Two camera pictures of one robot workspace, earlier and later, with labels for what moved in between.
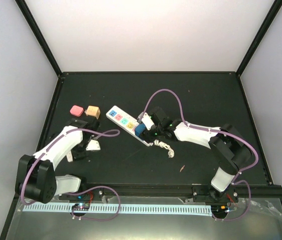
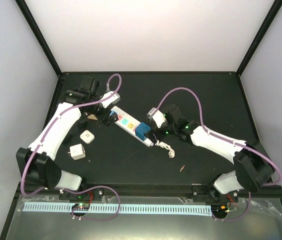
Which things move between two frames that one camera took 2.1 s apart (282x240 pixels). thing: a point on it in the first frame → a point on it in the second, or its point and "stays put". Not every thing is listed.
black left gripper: (76, 155) → (110, 120)
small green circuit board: (81, 206) stays put
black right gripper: (148, 137) stays put
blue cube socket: (139, 129) stays put
